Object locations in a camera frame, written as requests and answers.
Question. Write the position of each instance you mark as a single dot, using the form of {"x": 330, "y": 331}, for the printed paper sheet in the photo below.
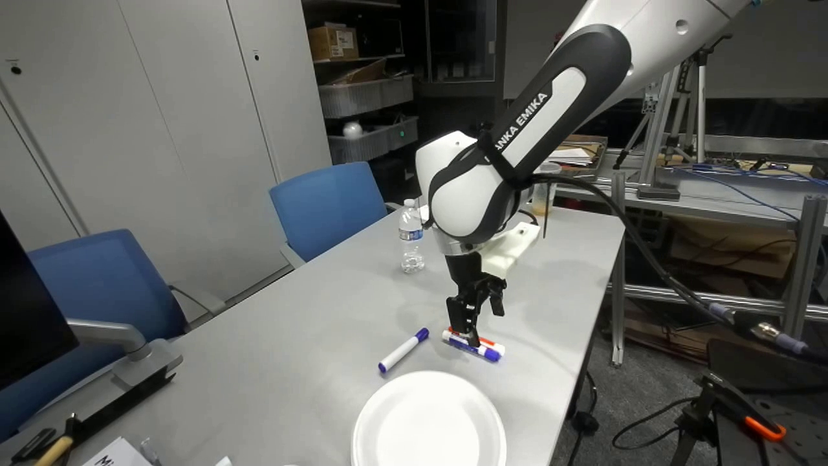
{"x": 117, "y": 454}

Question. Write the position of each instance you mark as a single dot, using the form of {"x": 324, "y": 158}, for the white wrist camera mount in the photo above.
{"x": 509, "y": 246}

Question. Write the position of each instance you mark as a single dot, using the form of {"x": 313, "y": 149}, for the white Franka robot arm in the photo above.
{"x": 518, "y": 130}

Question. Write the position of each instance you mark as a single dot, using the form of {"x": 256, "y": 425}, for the white cabinet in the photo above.
{"x": 155, "y": 130}

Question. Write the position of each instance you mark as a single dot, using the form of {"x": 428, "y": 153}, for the aluminium bench leg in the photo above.
{"x": 802, "y": 276}

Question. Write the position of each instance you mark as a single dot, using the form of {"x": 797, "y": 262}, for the cardboard box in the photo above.
{"x": 333, "y": 40}

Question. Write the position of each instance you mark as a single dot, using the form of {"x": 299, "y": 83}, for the white marker blue cap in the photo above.
{"x": 401, "y": 352}

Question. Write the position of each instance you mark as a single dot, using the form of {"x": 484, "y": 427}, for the clear plastic water bottle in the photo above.
{"x": 410, "y": 242}

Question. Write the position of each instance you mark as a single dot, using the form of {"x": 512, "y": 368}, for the black monitor clamp base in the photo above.
{"x": 119, "y": 403}

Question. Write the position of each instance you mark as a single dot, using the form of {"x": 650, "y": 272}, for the small blue chair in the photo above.
{"x": 326, "y": 208}

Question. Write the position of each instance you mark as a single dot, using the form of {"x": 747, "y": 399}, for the white round plate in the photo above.
{"x": 428, "y": 422}

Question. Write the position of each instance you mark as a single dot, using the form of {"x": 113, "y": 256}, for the black monitor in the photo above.
{"x": 27, "y": 319}

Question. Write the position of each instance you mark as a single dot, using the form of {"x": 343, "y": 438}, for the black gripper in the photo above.
{"x": 468, "y": 276}

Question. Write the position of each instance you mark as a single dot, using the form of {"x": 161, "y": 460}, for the grey camera tripod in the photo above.
{"x": 697, "y": 93}

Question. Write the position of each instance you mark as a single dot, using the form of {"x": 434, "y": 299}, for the short blue marker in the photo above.
{"x": 484, "y": 352}

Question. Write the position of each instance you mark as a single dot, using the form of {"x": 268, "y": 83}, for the aluminium frame post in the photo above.
{"x": 661, "y": 137}

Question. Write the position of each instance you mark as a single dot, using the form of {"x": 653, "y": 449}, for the large blue chair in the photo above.
{"x": 104, "y": 286}

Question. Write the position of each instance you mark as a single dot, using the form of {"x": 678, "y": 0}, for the cluttered workbench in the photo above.
{"x": 716, "y": 194}

